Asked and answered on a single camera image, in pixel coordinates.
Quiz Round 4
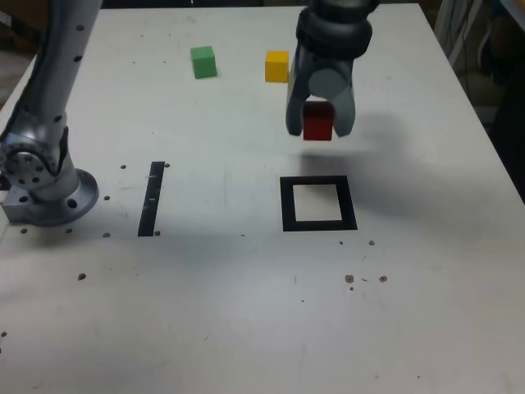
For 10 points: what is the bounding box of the black tape strip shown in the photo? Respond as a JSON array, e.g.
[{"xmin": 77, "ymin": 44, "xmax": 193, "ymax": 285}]
[{"xmin": 137, "ymin": 161, "xmax": 166, "ymax": 238}]

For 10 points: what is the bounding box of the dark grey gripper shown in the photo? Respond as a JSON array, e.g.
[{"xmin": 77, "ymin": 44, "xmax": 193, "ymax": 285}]
[{"xmin": 285, "ymin": 46, "xmax": 358, "ymax": 139}]

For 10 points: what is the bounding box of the white metal frame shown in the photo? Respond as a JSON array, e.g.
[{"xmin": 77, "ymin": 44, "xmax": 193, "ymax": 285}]
[{"xmin": 433, "ymin": 0, "xmax": 494, "ymax": 71}]

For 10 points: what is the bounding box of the red cube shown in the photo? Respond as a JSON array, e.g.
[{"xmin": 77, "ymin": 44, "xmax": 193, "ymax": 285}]
[{"xmin": 302, "ymin": 101, "xmax": 336, "ymax": 142}]

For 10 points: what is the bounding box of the yellow cube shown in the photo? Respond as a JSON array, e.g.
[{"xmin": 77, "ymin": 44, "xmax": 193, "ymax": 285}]
[{"xmin": 264, "ymin": 50, "xmax": 290, "ymax": 83}]

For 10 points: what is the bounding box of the black tape square outline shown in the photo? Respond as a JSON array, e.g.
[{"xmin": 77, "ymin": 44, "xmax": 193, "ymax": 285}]
[{"xmin": 279, "ymin": 175, "xmax": 358, "ymax": 232}]

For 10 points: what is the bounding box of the green cube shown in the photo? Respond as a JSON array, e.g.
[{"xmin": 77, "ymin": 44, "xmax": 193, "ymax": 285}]
[{"xmin": 189, "ymin": 45, "xmax": 217, "ymax": 80}]

